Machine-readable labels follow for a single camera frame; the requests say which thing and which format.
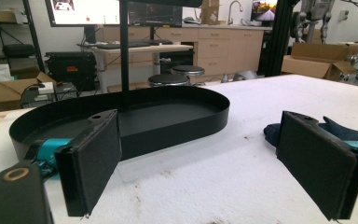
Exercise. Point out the black metal frame post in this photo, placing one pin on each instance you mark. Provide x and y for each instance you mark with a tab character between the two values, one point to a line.
279	37

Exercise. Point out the sunset-picture screen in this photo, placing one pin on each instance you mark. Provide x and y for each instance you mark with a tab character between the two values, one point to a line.
263	11

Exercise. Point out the black metal shelf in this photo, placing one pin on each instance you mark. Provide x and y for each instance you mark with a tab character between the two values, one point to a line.
32	34

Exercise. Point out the white-screen monitor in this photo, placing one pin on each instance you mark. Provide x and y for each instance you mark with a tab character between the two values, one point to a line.
84	12

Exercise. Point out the grey robot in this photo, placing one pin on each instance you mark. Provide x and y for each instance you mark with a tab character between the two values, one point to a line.
315	15

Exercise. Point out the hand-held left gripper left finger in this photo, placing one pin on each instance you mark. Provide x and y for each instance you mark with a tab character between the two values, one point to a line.
90	165

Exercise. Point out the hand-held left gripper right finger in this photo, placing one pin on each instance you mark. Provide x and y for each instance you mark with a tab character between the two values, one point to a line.
317	165

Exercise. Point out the black keyboard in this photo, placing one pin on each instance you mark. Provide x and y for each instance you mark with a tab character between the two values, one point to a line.
118	45

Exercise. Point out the black round stool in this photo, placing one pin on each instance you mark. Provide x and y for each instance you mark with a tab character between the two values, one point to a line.
168	79
187	70

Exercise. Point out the black stand pole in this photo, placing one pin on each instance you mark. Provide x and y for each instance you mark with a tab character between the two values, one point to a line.
124	56

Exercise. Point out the grey power device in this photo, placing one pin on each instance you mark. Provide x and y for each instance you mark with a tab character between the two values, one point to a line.
37	98

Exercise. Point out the open cardboard box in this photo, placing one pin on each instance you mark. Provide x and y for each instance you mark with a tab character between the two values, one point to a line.
310	63

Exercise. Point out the light wooden desk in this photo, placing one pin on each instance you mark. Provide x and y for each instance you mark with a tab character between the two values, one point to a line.
167	48

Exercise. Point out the small cardboard box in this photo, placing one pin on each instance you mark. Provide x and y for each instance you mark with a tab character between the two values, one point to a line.
210	11

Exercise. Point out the large flat cardboard box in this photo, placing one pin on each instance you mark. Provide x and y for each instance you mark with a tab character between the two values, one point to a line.
3	91

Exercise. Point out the black oval tray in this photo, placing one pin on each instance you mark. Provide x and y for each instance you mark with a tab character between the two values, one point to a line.
174	124

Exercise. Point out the black bag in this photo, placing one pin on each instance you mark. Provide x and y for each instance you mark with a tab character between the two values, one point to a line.
18	50

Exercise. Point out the small black box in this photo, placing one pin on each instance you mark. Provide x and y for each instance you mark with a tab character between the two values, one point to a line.
65	90

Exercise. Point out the metal faucet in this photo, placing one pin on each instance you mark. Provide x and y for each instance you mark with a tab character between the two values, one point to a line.
231	12

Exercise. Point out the black hard case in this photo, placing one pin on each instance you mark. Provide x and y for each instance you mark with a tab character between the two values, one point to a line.
71	70

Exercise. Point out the dark-screen monitor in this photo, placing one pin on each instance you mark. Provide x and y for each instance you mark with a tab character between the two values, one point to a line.
155	14

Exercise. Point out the light wooden cabinets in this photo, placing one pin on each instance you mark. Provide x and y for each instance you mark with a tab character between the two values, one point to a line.
230	46

